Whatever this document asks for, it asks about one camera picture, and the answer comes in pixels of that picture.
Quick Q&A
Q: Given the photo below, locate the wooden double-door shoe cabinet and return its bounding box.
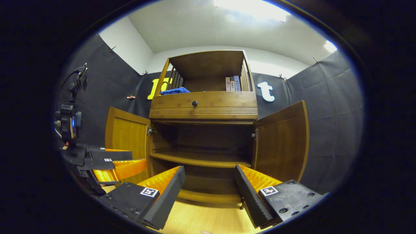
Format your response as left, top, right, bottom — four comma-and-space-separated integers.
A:
148, 49, 259, 204

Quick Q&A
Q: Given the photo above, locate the wooden inner cabinet shelf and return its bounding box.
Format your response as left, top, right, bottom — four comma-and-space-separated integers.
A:
150, 150, 252, 168

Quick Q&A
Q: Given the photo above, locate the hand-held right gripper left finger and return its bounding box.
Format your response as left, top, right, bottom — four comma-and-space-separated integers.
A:
97, 165, 186, 230

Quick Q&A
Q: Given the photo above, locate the wooden shoe cabinet door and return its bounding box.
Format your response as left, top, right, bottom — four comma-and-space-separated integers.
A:
105, 106, 152, 186
253, 100, 310, 182

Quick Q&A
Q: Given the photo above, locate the blue folded towel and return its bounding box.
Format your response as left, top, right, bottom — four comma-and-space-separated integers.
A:
160, 86, 191, 96

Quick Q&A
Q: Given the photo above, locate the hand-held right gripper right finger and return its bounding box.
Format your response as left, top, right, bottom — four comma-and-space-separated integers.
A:
234, 164, 325, 228

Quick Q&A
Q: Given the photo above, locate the large ceiling light panel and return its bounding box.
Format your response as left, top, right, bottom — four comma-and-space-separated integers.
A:
214, 0, 291, 22

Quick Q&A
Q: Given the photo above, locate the wooden cabinet drawer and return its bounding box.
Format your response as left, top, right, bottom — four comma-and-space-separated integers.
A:
149, 91, 259, 121

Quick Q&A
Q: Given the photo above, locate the black backdrop cloth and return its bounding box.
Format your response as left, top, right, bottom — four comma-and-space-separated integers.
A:
54, 32, 364, 195

